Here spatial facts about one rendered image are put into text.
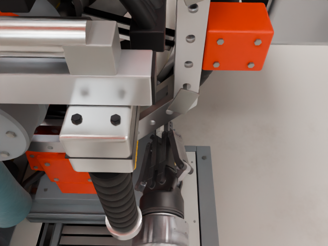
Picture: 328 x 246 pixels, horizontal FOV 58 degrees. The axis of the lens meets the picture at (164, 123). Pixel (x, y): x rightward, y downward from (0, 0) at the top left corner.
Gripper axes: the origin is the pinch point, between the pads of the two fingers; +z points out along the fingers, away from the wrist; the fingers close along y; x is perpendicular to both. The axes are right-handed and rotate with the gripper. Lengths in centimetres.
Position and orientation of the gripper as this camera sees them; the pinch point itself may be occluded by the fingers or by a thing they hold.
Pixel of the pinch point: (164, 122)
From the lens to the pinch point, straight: 61.0
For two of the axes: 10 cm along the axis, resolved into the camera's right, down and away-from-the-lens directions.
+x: -7.1, -4.5, -5.5
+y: 7.1, -4.2, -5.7
